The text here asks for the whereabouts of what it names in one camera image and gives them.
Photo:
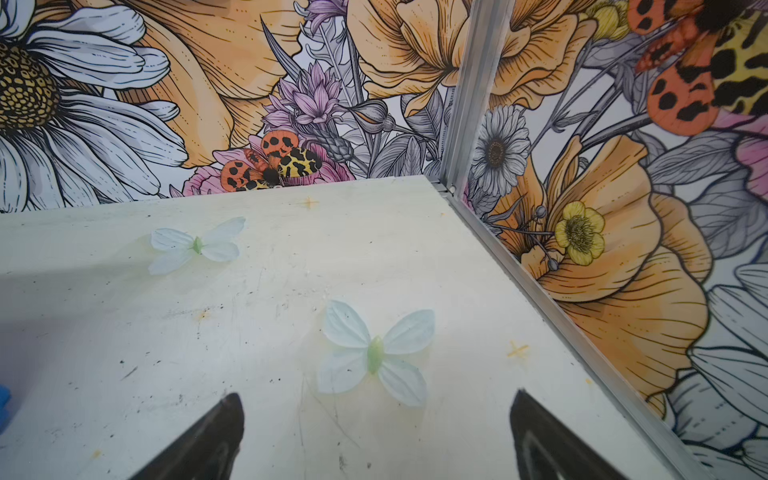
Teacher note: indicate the aluminium corner post right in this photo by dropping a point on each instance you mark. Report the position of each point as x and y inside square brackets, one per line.
[489, 24]

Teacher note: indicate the blue plastic bin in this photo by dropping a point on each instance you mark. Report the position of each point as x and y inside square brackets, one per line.
[5, 397]

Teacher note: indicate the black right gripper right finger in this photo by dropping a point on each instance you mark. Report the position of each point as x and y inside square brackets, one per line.
[547, 449]

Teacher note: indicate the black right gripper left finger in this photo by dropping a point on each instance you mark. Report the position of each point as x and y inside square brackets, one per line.
[206, 450]

